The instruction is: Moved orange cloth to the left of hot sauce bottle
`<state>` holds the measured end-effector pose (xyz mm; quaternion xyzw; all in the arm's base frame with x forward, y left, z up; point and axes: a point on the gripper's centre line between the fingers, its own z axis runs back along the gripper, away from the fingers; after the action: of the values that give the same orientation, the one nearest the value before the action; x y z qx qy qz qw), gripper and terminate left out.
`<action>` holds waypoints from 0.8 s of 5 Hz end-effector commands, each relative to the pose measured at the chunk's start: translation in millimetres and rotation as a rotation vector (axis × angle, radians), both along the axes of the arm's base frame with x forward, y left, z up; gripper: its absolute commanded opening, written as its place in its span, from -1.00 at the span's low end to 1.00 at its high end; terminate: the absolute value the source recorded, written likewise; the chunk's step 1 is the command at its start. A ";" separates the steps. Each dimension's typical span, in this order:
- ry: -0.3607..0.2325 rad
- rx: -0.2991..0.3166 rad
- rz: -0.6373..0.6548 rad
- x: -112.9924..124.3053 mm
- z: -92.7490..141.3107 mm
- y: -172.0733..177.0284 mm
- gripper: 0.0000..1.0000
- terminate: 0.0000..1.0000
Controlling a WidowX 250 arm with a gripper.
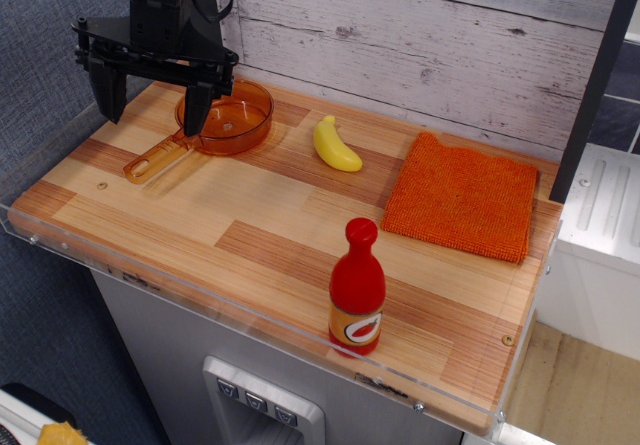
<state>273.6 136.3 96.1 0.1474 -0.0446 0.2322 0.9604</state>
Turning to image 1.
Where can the red hot sauce bottle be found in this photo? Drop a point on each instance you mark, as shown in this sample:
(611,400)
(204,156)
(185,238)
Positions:
(357,291)

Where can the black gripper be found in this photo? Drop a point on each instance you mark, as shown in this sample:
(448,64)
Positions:
(173,41)

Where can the orange cloth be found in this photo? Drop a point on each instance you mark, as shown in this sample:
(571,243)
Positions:
(463,199)

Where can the yellow toy banana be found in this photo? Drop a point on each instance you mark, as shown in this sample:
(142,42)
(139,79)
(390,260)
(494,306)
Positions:
(331,149)

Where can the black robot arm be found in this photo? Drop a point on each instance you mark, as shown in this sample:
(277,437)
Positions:
(172,41)

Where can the white toy sink unit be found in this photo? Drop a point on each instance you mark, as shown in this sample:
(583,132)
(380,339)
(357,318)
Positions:
(590,289)

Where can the grey dispenser panel with buttons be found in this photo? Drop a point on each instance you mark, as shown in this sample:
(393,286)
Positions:
(252,410)

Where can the yellow object bottom left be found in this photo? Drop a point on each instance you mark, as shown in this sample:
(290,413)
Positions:
(61,434)

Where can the dark right frame post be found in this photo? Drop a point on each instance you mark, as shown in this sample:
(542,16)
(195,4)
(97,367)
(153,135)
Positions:
(605,61)

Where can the orange transparent toy pan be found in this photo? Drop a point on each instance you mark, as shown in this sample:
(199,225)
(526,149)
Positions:
(234,124)

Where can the grey toy fridge cabinet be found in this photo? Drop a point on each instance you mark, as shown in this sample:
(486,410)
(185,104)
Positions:
(169,344)

